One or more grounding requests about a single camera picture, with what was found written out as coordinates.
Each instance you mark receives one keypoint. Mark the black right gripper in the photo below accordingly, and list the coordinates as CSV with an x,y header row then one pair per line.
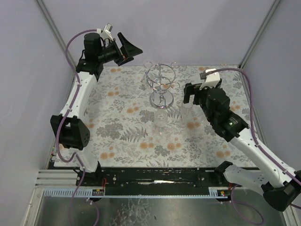
x,y
195,94

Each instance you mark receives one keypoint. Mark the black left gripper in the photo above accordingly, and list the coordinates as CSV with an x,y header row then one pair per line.
x,y
122,55

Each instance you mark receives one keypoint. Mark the clear round wine glass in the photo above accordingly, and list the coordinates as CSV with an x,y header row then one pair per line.
x,y
161,120

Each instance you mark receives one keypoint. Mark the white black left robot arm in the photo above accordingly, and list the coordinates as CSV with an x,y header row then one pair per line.
x,y
68,126

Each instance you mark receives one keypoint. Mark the chrome wine glass rack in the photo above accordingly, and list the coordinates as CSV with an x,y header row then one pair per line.
x,y
160,78

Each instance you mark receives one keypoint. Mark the floral patterned table mat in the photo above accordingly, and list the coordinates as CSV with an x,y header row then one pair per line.
x,y
136,118

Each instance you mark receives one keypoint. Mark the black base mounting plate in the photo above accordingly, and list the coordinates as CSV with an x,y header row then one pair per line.
x,y
171,179

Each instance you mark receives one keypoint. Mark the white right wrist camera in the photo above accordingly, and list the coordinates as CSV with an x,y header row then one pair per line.
x,y
211,80

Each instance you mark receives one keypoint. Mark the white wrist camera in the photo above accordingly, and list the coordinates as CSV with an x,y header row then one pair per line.
x,y
107,31
211,80

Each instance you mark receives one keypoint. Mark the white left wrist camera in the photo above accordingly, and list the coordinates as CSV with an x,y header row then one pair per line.
x,y
107,31

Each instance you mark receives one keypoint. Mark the grey slotted cable duct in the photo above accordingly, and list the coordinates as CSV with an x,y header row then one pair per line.
x,y
205,192

